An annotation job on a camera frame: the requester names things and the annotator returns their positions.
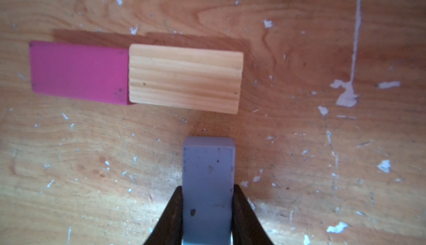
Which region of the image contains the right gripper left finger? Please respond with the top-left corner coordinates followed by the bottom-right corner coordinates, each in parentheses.
top-left (144, 186), bottom-right (183, 245)

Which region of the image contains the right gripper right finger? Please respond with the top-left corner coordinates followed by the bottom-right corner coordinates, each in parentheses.
top-left (231, 185), bottom-right (273, 245)

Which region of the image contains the blue block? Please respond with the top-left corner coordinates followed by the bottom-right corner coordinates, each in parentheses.
top-left (182, 136), bottom-right (236, 245)

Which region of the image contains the natural wood block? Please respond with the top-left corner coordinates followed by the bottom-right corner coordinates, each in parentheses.
top-left (129, 44), bottom-right (244, 114)

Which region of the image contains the magenta block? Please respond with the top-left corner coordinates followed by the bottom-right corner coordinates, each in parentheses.
top-left (29, 41), bottom-right (130, 105)

